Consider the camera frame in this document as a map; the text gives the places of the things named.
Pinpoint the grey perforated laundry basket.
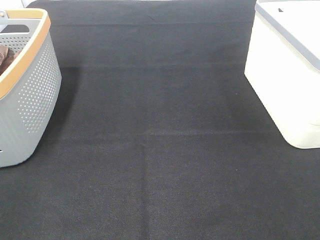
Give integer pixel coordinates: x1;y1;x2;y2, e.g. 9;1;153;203
0;8;62;167

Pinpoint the brown towel in basket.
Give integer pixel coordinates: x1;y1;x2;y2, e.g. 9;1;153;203
0;45;21;75

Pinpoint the white storage box grey lid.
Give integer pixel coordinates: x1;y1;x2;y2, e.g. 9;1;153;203
244;0;320;149

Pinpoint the black table cloth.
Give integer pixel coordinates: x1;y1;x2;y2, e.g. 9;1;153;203
0;0;320;240

